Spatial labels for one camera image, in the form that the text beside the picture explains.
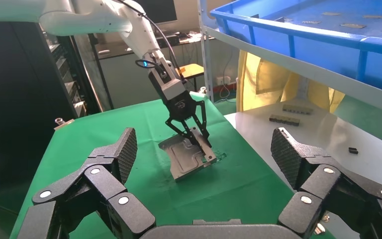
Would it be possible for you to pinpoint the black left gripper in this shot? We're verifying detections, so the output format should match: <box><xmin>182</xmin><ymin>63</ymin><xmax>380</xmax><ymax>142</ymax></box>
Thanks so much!
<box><xmin>165</xmin><ymin>91</ymin><xmax>212</xmax><ymax>148</ymax></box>

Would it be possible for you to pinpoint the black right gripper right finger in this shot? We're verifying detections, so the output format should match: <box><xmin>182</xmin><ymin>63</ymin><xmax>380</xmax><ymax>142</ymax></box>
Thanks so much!
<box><xmin>271</xmin><ymin>127</ymin><xmax>382</xmax><ymax>239</ymax></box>

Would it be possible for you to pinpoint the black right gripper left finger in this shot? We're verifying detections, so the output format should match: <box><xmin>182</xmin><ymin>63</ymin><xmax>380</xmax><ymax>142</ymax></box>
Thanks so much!
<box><xmin>16</xmin><ymin>127</ymin><xmax>156</xmax><ymax>239</ymax></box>

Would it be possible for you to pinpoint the stamped sheet metal part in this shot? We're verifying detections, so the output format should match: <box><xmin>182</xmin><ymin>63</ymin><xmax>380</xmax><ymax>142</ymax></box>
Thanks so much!
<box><xmin>158</xmin><ymin>126</ymin><xmax>217</xmax><ymax>181</ymax></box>

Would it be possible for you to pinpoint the green table cloth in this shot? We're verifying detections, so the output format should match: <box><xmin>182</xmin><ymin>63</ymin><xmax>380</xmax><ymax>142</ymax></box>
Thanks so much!
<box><xmin>9</xmin><ymin>92</ymin><xmax>337</xmax><ymax>239</ymax></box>

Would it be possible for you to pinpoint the yellow stool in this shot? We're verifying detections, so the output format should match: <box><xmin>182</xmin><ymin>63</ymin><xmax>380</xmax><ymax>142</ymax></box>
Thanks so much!
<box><xmin>177</xmin><ymin>63</ymin><xmax>205</xmax><ymax>92</ymax></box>

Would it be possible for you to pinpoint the olive connector strip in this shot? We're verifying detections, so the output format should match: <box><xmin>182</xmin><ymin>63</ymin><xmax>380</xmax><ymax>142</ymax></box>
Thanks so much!
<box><xmin>269</xmin><ymin>114</ymin><xmax>300</xmax><ymax>126</ymax></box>
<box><xmin>283</xmin><ymin>104</ymin><xmax>313</xmax><ymax>115</ymax></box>

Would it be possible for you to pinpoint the grey office desk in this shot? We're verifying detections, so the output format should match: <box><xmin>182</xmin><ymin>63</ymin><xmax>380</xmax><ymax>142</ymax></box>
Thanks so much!
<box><xmin>92</xmin><ymin>31</ymin><xmax>211</xmax><ymax>110</ymax></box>

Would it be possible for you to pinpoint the black monitor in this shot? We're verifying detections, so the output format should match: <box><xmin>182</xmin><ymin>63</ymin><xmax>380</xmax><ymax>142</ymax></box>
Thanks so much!
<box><xmin>135</xmin><ymin>0</ymin><xmax>178</xmax><ymax>24</ymax></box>

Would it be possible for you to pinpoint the black equipment cabinet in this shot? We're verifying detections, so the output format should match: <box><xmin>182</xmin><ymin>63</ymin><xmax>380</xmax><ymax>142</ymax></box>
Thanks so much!
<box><xmin>0</xmin><ymin>21</ymin><xmax>102</xmax><ymax>189</ymax></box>

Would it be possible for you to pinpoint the blue plastic bin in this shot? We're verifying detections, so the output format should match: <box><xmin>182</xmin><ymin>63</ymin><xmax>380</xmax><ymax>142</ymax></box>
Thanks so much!
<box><xmin>209</xmin><ymin>0</ymin><xmax>382</xmax><ymax>98</ymax></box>

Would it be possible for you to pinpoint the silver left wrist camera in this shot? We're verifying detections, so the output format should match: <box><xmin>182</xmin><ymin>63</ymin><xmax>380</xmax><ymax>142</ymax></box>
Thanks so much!
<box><xmin>149</xmin><ymin>59</ymin><xmax>187</xmax><ymax>102</ymax></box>

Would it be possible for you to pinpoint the white shelf post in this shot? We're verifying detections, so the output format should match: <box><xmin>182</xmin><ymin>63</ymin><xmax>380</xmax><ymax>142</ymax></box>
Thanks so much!
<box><xmin>196</xmin><ymin>0</ymin><xmax>215</xmax><ymax>103</ymax></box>

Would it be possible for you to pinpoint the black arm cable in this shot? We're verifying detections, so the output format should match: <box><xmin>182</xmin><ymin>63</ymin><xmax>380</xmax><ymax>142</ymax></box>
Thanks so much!
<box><xmin>115</xmin><ymin>0</ymin><xmax>183</xmax><ymax>80</ymax></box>

